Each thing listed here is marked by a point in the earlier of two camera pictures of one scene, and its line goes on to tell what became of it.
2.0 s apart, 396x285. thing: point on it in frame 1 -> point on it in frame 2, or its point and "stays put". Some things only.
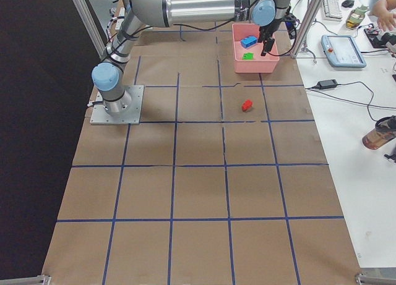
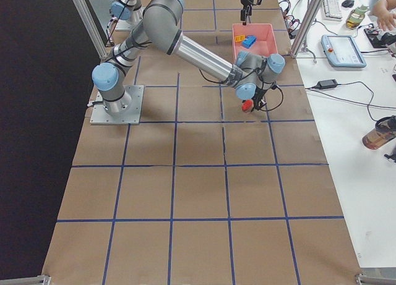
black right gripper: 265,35 -> 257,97
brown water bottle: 384,132 stays put
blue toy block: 249,41 stays put
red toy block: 246,105 stays put
